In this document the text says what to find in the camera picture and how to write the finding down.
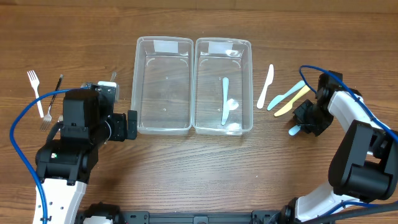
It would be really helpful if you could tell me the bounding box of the light blue plastic knife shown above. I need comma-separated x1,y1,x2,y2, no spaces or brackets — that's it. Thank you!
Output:
289,125,301,136

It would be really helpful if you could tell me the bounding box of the yellow plastic knife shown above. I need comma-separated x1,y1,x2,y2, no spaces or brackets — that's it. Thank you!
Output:
274,85,310,117

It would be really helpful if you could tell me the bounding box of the teal plastic knife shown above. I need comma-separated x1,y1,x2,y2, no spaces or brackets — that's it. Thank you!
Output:
267,80,305,111

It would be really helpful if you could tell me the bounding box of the white plastic knife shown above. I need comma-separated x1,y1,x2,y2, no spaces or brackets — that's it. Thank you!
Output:
256,64,274,109

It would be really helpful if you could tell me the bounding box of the pale blue plastic knife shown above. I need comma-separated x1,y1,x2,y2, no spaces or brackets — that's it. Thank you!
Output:
221,77,229,126

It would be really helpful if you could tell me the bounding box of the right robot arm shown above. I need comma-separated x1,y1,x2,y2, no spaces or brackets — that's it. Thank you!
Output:
275,70,397,223

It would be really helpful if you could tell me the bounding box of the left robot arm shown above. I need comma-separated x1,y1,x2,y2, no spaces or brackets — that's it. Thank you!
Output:
34,81,137,223

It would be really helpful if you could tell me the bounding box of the left clear plastic container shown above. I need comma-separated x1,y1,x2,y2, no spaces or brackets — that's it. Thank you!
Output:
131,36,193,135

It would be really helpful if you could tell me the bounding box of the clear plastic container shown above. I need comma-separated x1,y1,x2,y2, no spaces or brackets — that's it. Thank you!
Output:
131,36,193,135
191,37,254,136

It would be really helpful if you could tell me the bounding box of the right clear plastic container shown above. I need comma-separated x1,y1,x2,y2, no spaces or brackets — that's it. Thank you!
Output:
191,37,254,136

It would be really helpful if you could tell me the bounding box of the white plastic fork far left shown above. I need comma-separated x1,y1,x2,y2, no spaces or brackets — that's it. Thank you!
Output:
27,70,44,118

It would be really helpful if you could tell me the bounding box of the black-handled metal fork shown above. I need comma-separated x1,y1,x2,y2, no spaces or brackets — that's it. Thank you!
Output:
40,74,63,131

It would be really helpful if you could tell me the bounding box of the left blue cable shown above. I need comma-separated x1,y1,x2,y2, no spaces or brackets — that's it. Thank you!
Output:
9,86,91,224

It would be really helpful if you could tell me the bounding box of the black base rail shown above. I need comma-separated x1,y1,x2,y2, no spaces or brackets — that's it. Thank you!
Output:
75,202,294,224

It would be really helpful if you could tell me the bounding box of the black cable bottom right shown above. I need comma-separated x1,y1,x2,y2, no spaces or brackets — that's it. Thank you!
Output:
300,202,398,224

